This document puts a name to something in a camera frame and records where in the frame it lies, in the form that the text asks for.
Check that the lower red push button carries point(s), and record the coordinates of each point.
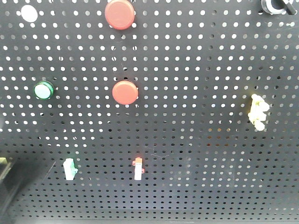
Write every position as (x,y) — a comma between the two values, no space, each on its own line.
(125,92)

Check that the black perforated pegboard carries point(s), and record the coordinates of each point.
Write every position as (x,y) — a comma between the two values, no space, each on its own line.
(196,64)

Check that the green push button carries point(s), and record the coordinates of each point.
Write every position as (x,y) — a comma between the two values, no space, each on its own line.
(43,90)

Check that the upper red push button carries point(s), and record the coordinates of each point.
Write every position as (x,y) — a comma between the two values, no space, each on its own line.
(120,14)

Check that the green toggle switch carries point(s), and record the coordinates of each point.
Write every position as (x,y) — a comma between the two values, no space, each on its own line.
(69,169)

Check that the red push button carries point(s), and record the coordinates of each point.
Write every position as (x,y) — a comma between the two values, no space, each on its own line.
(125,92)
(120,14)

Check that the red toggle switch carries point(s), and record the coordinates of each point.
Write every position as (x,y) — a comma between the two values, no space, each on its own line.
(139,170)

